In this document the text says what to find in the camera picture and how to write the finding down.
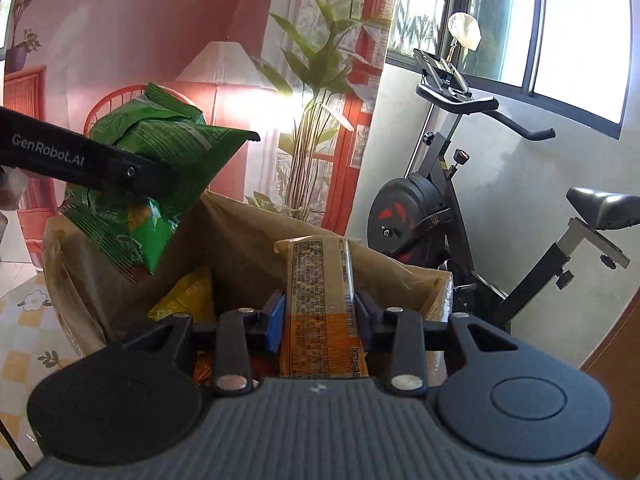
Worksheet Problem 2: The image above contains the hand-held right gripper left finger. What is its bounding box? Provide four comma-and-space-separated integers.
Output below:
122, 290, 287, 394

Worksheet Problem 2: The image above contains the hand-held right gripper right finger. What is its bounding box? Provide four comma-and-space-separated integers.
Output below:
352, 290, 523, 394

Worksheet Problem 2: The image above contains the bright green snack packet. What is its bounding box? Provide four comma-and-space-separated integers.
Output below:
60, 84, 259, 276

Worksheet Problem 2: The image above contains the long orange snack packet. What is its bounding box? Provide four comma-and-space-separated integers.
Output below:
274, 236, 371, 380

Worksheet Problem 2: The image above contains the yellow snack packet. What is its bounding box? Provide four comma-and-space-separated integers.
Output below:
147, 265, 217, 324

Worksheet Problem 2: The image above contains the black exercise bike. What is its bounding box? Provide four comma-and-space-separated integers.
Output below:
366, 49, 640, 333

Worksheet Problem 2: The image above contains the white bag on pole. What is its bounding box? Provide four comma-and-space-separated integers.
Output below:
447, 12, 482, 62

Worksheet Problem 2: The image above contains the wooden door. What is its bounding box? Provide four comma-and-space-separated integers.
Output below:
579, 305, 640, 480

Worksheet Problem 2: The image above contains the thin black rod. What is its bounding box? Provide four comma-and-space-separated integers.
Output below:
0, 417, 32, 473

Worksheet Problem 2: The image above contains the printed wall cloth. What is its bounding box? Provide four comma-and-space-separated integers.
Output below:
0, 0, 401, 273

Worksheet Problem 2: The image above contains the window with dark frame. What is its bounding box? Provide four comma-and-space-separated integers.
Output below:
387, 0, 632, 142

